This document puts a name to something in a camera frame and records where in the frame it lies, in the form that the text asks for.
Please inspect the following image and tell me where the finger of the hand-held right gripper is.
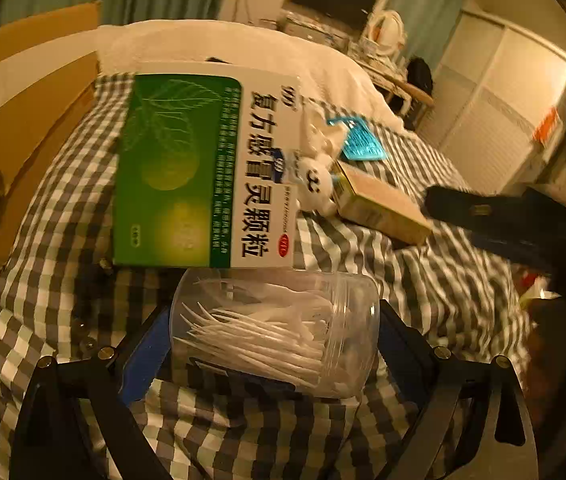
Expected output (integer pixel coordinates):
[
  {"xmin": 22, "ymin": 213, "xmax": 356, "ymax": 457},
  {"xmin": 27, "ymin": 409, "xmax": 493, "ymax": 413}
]
[{"xmin": 423, "ymin": 185, "xmax": 558, "ymax": 267}]

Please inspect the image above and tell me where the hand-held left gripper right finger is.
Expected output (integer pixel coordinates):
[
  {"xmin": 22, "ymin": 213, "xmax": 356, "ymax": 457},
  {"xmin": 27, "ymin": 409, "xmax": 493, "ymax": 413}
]
[{"xmin": 378, "ymin": 300, "xmax": 538, "ymax": 480}]

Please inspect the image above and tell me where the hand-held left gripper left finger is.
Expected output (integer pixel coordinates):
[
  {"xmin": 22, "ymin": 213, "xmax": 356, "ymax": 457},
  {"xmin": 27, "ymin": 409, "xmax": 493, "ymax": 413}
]
[{"xmin": 10, "ymin": 305, "xmax": 174, "ymax": 480}]

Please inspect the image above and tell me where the clear floss pick jar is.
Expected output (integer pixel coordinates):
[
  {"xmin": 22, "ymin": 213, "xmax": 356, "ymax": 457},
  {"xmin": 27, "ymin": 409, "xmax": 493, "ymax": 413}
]
[{"xmin": 169, "ymin": 267, "xmax": 381, "ymax": 400}]

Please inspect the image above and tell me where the green white medicine box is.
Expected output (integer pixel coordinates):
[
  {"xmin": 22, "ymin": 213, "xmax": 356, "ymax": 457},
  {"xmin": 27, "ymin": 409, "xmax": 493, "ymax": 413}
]
[{"xmin": 112, "ymin": 61, "xmax": 304, "ymax": 270}]

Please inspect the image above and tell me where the cardboard box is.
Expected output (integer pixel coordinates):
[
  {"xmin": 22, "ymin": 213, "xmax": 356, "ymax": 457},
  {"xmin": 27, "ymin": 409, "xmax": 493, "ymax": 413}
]
[{"xmin": 0, "ymin": 0, "xmax": 104, "ymax": 276}]

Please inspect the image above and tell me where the checked blanket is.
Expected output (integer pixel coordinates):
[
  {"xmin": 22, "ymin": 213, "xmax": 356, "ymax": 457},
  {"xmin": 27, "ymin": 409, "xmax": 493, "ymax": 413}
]
[{"xmin": 0, "ymin": 74, "xmax": 534, "ymax": 480}]

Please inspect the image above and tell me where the small tan carton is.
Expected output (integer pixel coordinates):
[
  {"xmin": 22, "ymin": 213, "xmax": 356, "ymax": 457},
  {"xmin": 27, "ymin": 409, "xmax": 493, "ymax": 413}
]
[{"xmin": 333, "ymin": 160, "xmax": 434, "ymax": 247}]

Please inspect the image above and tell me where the orange white carton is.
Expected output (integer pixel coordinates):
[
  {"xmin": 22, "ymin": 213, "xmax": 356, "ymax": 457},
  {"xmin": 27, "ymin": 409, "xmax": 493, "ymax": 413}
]
[{"xmin": 533, "ymin": 109, "xmax": 564, "ymax": 152}]

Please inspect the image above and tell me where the white wardrobe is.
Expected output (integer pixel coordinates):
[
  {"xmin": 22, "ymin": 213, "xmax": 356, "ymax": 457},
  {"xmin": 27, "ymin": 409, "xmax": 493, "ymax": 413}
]
[{"xmin": 415, "ymin": 10, "xmax": 566, "ymax": 196}]

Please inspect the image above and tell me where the teal blister pack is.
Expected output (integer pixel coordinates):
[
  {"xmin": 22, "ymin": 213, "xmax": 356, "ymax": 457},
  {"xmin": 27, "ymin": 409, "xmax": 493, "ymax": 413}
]
[{"xmin": 325, "ymin": 115, "xmax": 386, "ymax": 162}]

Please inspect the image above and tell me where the vanity table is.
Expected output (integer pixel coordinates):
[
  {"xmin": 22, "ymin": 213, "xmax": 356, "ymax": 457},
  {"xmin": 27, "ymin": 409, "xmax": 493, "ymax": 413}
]
[{"xmin": 348, "ymin": 55, "xmax": 436, "ymax": 111}]

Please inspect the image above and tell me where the black bag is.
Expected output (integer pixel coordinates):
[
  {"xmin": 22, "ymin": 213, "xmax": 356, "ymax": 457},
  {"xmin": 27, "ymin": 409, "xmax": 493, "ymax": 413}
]
[{"xmin": 405, "ymin": 57, "xmax": 436, "ymax": 98}]

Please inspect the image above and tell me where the white toy figure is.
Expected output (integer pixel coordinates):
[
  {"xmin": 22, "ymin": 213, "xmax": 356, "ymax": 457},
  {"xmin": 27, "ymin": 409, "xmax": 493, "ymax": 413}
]
[{"xmin": 288, "ymin": 107, "xmax": 351, "ymax": 218}]

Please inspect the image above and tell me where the oval vanity mirror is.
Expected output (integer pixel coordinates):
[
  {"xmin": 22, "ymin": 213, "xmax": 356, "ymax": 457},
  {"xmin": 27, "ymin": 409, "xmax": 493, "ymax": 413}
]
[{"xmin": 360, "ymin": 7, "xmax": 408, "ymax": 61}]

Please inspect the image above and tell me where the narrow green curtain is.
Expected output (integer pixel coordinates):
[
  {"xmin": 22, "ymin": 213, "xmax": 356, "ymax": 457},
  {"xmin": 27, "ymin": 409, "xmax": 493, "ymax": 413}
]
[{"xmin": 388, "ymin": 0, "xmax": 468, "ymax": 68}]

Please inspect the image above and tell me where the grey mini fridge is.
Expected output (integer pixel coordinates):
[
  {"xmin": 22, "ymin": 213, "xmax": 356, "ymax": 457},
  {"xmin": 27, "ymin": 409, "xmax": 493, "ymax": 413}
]
[{"xmin": 278, "ymin": 2, "xmax": 354, "ymax": 46}]

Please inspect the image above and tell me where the white fuzzy blanket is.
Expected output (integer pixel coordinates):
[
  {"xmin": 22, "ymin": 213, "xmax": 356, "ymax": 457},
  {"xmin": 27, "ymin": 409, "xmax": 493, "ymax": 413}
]
[{"xmin": 95, "ymin": 19, "xmax": 406, "ymax": 131}]

